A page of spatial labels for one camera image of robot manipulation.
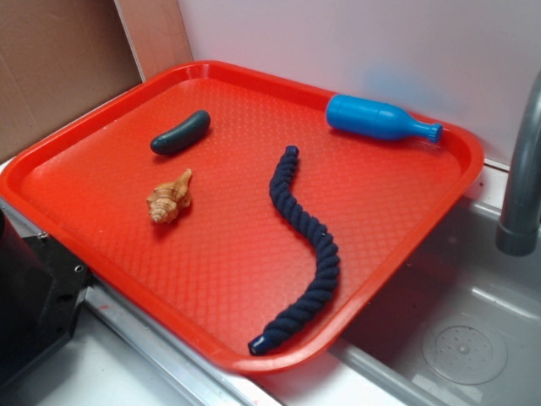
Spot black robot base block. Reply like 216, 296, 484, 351
1, 213, 90, 388

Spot red plastic tray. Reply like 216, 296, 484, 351
1, 62, 484, 375

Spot tan conch seashell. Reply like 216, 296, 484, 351
146, 169, 193, 224

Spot dark green toy pickle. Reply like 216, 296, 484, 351
150, 110, 211, 156

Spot blue plastic toy bottle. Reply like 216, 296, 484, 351
325, 95, 443, 143

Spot grey toy sink basin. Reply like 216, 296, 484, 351
260, 199, 540, 405

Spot grey sink faucet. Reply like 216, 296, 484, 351
495, 77, 540, 256

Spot brown cardboard panel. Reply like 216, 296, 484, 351
1, 1, 193, 162

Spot dark blue twisted rope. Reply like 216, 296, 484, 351
247, 145, 342, 357

